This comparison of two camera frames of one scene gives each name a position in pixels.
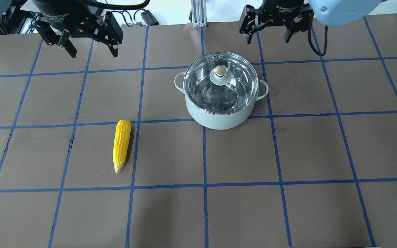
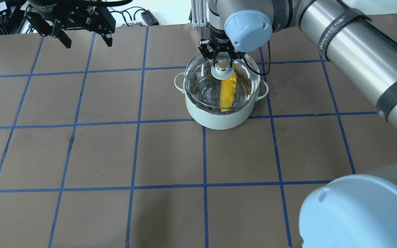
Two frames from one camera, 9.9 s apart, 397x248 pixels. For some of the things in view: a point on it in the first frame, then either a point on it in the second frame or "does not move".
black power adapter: x=149 y=18 does not move
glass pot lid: x=221 y=83 does not move
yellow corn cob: x=121 y=142 → x=227 y=92
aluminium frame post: x=199 y=13 does not move
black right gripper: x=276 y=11 → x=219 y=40
